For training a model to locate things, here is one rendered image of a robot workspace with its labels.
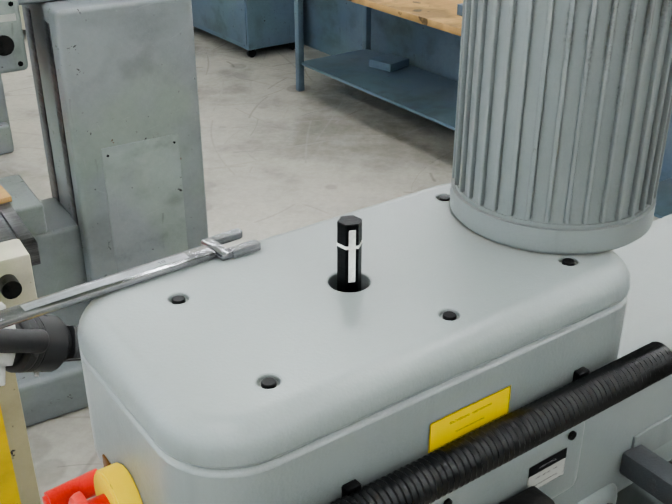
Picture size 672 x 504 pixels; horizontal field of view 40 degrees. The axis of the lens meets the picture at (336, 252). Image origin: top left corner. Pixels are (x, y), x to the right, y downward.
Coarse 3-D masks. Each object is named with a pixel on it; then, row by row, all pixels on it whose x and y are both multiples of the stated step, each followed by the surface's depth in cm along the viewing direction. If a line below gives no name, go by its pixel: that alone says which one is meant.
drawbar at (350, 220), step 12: (348, 216) 79; (348, 228) 77; (360, 228) 78; (348, 240) 78; (360, 240) 79; (348, 252) 78; (360, 252) 79; (348, 264) 79; (360, 264) 80; (348, 276) 79; (360, 276) 80; (348, 288) 80; (360, 288) 81
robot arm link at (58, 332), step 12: (48, 324) 137; (60, 324) 139; (60, 336) 138; (72, 336) 141; (48, 348) 136; (60, 348) 138; (72, 348) 141; (48, 360) 137; (60, 360) 139; (72, 360) 147; (36, 372) 139
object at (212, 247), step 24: (216, 240) 86; (144, 264) 82; (168, 264) 82; (192, 264) 83; (72, 288) 78; (96, 288) 78; (120, 288) 79; (0, 312) 75; (24, 312) 75; (48, 312) 76
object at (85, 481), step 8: (88, 472) 85; (72, 480) 84; (80, 480) 84; (88, 480) 84; (56, 488) 84; (64, 488) 84; (72, 488) 84; (80, 488) 84; (88, 488) 84; (48, 496) 83; (56, 496) 83; (64, 496) 83; (88, 496) 84
